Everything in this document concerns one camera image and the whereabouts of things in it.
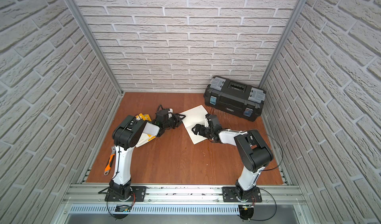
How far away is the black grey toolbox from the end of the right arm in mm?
173

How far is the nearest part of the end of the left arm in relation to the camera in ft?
2.83

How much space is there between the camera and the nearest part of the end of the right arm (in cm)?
74

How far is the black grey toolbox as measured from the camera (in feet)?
3.09

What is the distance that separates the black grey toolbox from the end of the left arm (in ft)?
0.83
